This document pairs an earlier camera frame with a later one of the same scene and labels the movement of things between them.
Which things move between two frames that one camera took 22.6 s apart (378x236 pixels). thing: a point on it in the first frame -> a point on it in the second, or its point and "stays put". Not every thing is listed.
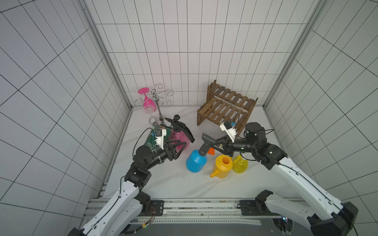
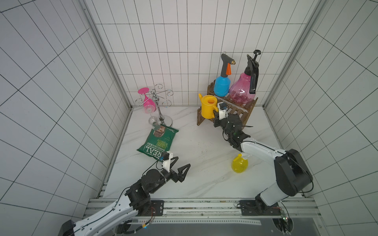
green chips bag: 151,142 stays put
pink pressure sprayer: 180,132 -> 242,87
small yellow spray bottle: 240,165 stays put
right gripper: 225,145 -> 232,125
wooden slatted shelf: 224,104 stays put
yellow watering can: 224,163 -> 208,105
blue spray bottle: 198,158 -> 222,84
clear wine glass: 152,120 stays put
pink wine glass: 149,106 stays put
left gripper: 173,155 -> 180,177
